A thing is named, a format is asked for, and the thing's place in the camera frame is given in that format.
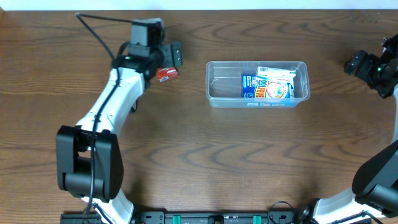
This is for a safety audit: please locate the red small box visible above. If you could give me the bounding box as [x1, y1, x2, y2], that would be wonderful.
[156, 67, 178, 83]

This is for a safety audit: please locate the clear plastic container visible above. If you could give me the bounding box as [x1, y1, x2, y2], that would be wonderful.
[206, 61, 310, 108]

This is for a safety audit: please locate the blue fever patch box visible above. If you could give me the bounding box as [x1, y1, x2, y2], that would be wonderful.
[241, 73, 295, 99]

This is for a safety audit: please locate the white sachet packet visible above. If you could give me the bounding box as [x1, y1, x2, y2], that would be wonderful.
[255, 67, 296, 98]

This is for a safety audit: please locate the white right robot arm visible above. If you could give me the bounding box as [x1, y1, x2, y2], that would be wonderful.
[295, 36, 397, 223]

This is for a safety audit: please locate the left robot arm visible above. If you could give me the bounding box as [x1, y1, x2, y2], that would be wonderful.
[56, 42, 182, 223]

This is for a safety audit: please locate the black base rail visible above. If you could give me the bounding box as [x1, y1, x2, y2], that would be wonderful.
[60, 210, 312, 224]

